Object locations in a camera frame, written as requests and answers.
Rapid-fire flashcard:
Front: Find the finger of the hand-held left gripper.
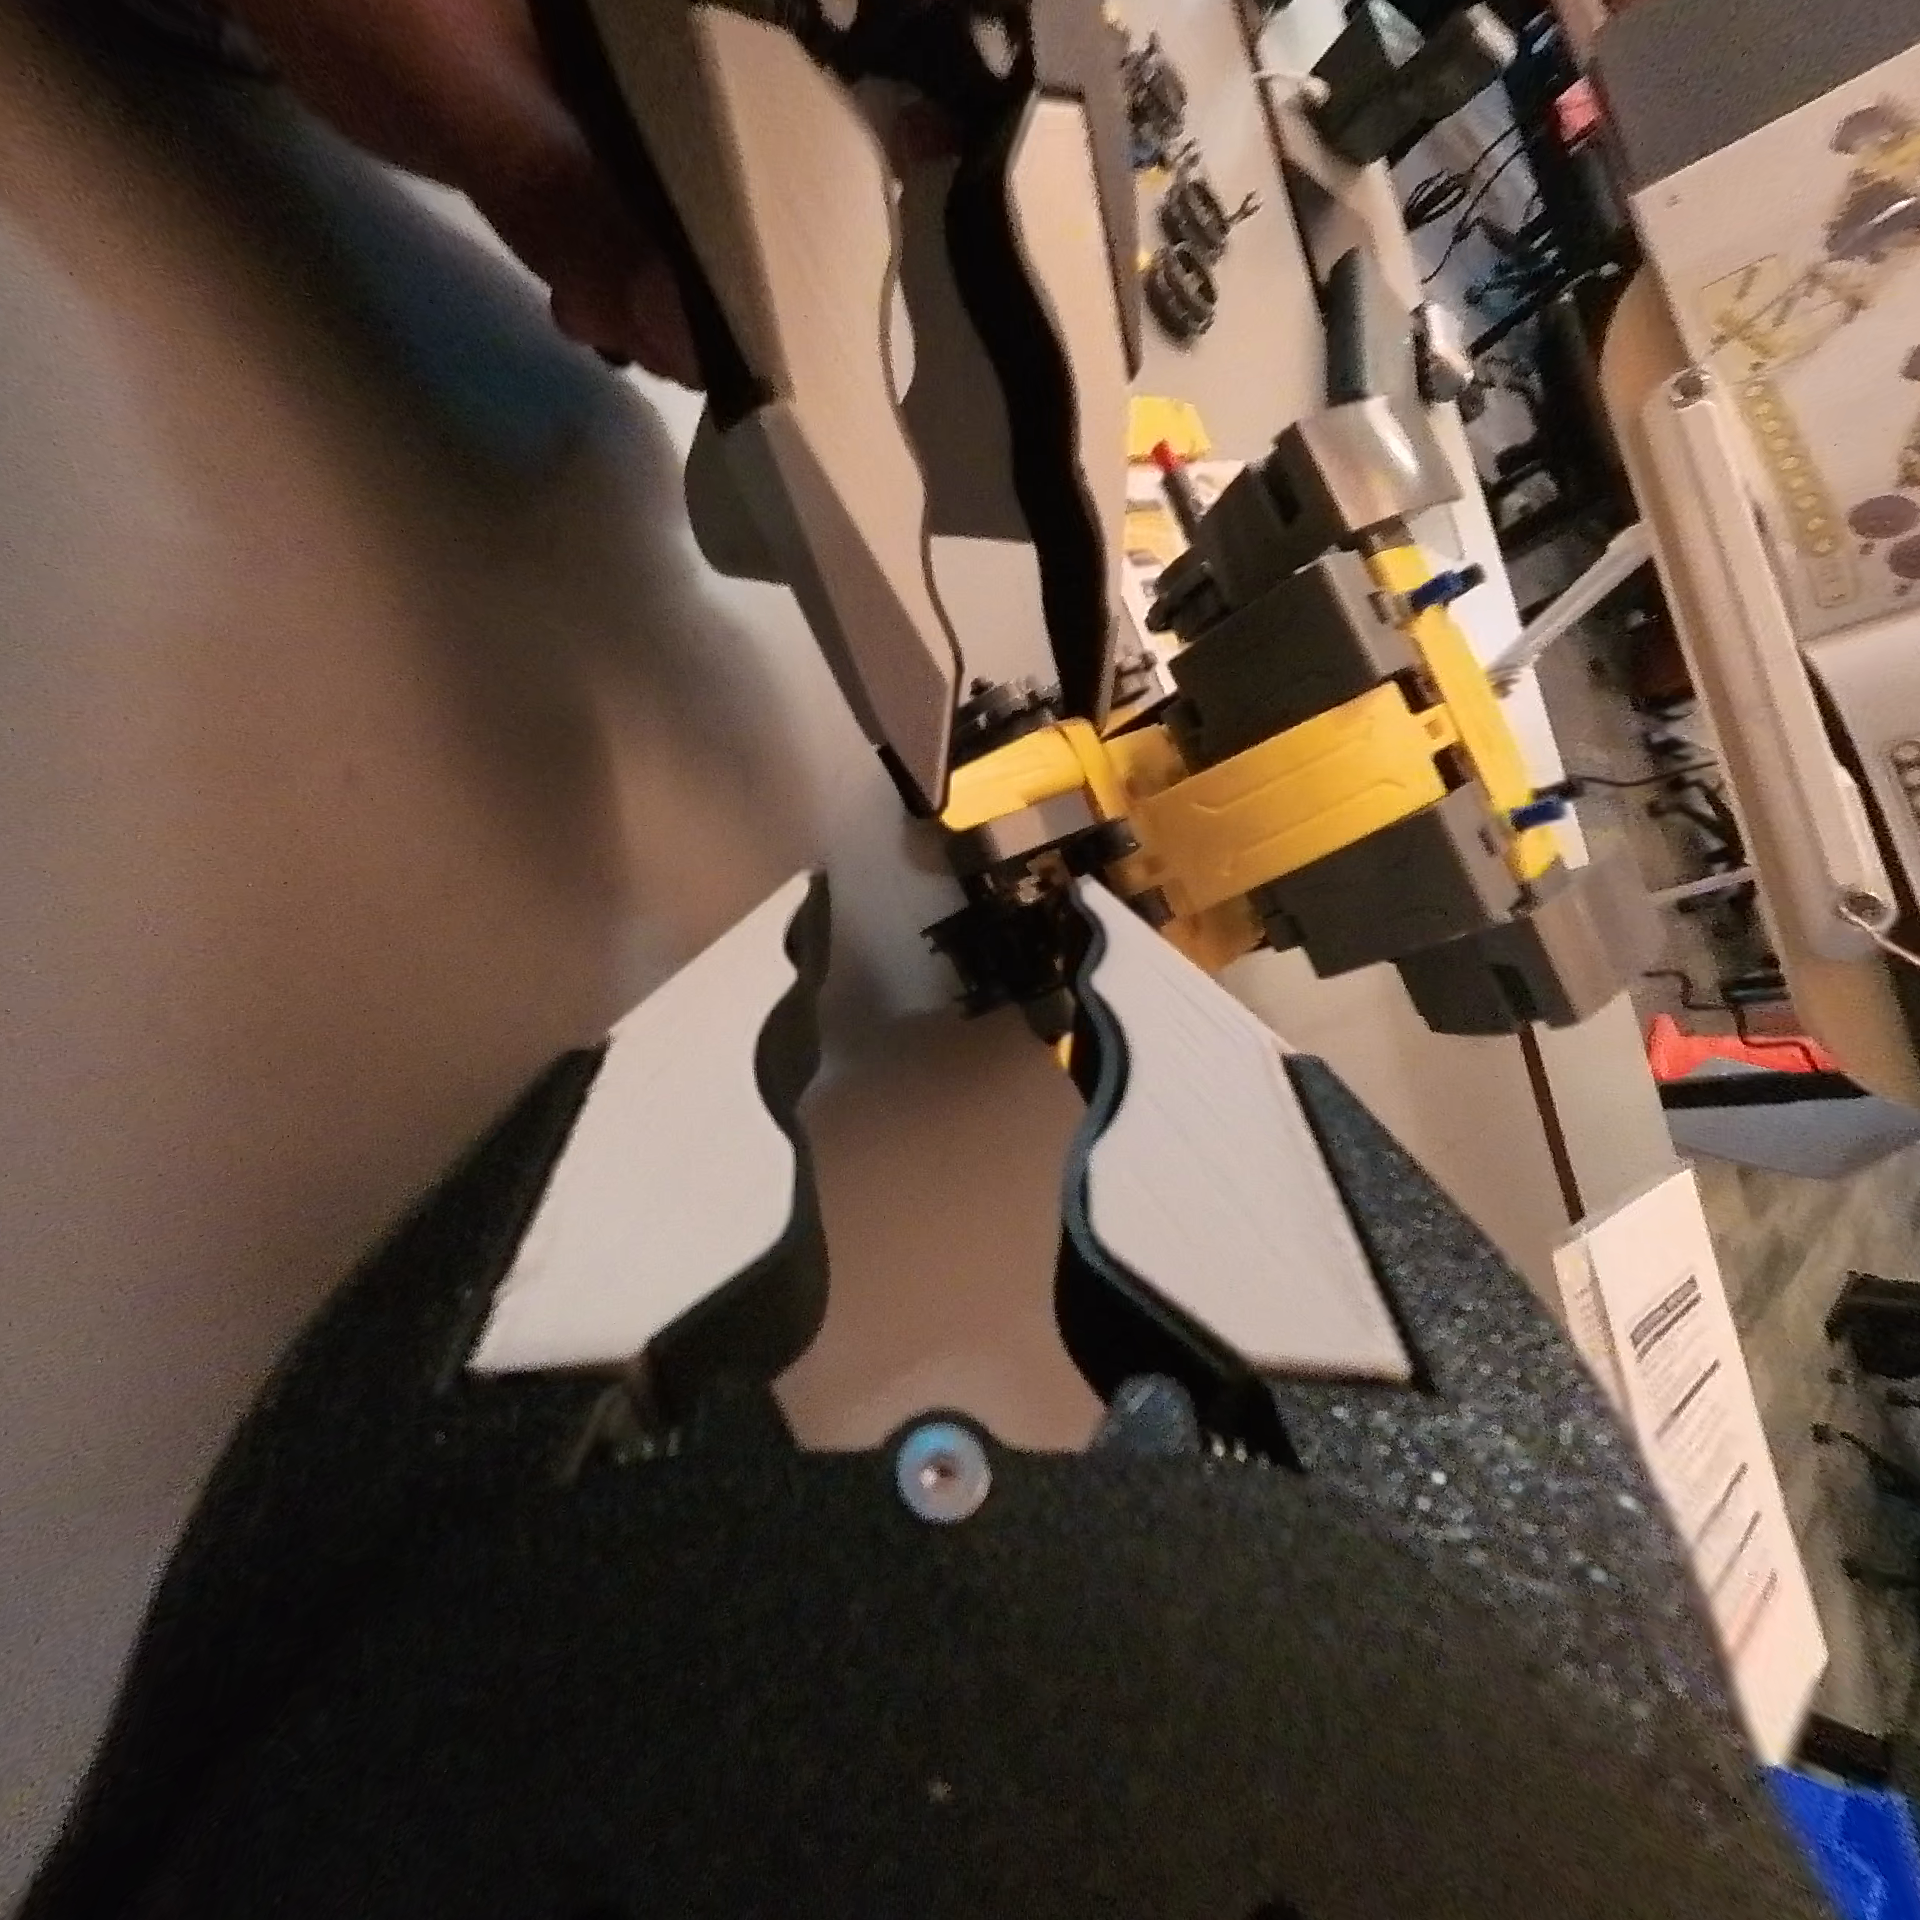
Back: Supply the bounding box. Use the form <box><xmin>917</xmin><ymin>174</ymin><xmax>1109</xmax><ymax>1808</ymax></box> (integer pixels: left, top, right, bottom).
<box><xmin>591</xmin><ymin>0</ymin><xmax>968</xmax><ymax>819</ymax></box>
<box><xmin>949</xmin><ymin>95</ymin><xmax>1152</xmax><ymax>730</ymax></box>

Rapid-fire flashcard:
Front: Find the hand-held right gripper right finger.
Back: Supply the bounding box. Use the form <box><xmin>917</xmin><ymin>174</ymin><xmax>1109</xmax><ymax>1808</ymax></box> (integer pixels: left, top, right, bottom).
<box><xmin>1049</xmin><ymin>879</ymin><xmax>1424</xmax><ymax>1403</ymax></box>

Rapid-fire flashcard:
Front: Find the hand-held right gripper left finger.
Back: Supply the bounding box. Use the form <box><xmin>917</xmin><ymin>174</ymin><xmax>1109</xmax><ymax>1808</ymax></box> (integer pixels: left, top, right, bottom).
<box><xmin>462</xmin><ymin>867</ymin><xmax>839</xmax><ymax>1398</ymax></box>

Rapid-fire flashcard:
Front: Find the yellow grey brick toy vehicle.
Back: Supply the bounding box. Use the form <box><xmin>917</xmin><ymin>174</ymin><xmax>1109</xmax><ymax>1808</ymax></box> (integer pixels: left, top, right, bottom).
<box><xmin>920</xmin><ymin>406</ymin><xmax>1629</xmax><ymax>1051</ymax></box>

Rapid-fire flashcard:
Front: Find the person's left hand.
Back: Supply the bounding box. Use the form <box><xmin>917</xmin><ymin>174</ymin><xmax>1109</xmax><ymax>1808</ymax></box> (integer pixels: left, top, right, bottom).
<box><xmin>296</xmin><ymin>0</ymin><xmax>711</xmax><ymax>385</ymax></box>

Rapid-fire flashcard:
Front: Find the black flat device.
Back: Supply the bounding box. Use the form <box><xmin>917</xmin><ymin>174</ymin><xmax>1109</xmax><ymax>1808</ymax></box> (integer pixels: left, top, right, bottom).
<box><xmin>1318</xmin><ymin>0</ymin><xmax>1548</xmax><ymax>168</ymax></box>

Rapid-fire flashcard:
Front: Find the orange red object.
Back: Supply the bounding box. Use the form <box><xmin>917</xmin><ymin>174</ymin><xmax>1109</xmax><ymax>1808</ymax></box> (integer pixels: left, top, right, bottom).
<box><xmin>1641</xmin><ymin>1014</ymin><xmax>1839</xmax><ymax>1088</ymax></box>

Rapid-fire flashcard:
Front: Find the printed white paper sheet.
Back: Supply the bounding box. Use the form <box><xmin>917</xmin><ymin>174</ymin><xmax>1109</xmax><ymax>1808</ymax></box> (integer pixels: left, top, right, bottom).
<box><xmin>1551</xmin><ymin>1170</ymin><xmax>1833</xmax><ymax>1765</ymax></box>

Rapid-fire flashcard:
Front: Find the dark grey partition board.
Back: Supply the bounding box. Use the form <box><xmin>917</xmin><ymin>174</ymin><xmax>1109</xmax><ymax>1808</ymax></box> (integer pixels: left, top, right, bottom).
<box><xmin>1591</xmin><ymin>0</ymin><xmax>1920</xmax><ymax>191</ymax></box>

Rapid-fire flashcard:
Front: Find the toy instruction booklet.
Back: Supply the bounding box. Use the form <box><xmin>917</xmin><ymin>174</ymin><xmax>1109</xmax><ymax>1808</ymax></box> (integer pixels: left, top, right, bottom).
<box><xmin>1627</xmin><ymin>46</ymin><xmax>1920</xmax><ymax>694</ymax></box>

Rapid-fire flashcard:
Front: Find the white book stand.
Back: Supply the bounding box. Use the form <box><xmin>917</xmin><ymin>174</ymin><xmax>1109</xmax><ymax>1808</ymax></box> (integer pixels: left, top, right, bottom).
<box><xmin>1485</xmin><ymin>270</ymin><xmax>1920</xmax><ymax>1179</ymax></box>

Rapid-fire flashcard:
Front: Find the blue plastic bin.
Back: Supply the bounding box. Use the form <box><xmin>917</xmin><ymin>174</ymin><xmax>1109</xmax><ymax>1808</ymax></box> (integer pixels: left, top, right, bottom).
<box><xmin>1756</xmin><ymin>1755</ymin><xmax>1920</xmax><ymax>1920</ymax></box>

